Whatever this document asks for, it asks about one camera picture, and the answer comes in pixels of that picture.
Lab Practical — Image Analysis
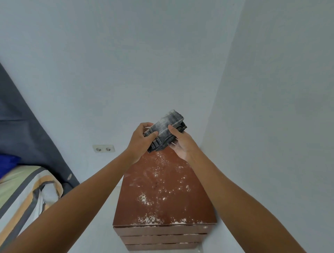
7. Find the person's left hand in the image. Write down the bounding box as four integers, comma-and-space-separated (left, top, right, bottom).
126, 122, 159, 165

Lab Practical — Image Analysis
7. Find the brown wooden drawer cabinet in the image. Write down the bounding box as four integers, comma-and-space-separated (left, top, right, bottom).
113, 148, 217, 252

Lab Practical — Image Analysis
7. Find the grey upholstered headboard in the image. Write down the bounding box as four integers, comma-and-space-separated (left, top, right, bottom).
0, 63, 80, 194

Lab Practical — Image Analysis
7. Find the blue pillow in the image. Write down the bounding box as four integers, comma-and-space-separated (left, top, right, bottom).
0, 153, 22, 179

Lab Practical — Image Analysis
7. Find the grey denim cloth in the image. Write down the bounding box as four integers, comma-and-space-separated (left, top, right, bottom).
143, 109, 188, 154

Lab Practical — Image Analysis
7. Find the striped bed sheet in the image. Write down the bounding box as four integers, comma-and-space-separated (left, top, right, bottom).
0, 165, 64, 253

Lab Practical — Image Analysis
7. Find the white double wall socket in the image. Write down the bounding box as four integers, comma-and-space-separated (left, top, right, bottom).
92, 144, 115, 153

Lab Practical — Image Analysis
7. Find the person's left forearm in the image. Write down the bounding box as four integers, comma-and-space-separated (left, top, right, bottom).
0, 149, 136, 253

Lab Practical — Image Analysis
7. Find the person's right hand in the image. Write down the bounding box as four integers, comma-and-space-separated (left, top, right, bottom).
168, 125, 200, 164

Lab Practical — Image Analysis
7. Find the person's right forearm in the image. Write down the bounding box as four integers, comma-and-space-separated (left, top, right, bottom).
187, 149, 307, 253

